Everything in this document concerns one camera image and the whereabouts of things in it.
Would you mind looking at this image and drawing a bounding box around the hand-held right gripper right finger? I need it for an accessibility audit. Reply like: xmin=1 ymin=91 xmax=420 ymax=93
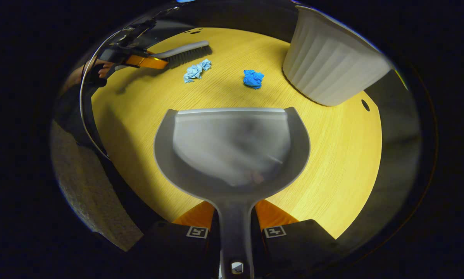
xmin=251 ymin=199 xmax=345 ymax=279

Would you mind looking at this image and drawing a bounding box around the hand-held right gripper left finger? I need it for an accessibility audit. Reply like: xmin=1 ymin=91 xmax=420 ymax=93
xmin=133 ymin=200 xmax=221 ymax=279

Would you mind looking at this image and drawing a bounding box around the small grey broom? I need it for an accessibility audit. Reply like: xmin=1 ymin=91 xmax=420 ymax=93
xmin=114 ymin=40 xmax=213 ymax=71

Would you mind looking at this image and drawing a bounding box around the light blue paper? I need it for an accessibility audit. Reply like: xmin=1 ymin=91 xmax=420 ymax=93
xmin=183 ymin=59 xmax=212 ymax=84

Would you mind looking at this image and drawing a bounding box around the grey dustpan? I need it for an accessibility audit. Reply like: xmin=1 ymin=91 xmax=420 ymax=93
xmin=153 ymin=107 xmax=311 ymax=279

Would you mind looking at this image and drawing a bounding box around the white ribbed garbage bin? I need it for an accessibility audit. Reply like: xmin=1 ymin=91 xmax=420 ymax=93
xmin=282 ymin=5 xmax=393 ymax=107

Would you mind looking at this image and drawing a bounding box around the yellow wooden desktop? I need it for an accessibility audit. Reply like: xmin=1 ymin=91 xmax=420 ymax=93
xmin=91 ymin=27 xmax=383 ymax=239

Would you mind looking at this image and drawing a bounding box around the white cable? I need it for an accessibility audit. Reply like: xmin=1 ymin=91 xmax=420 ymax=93
xmin=79 ymin=29 xmax=113 ymax=160

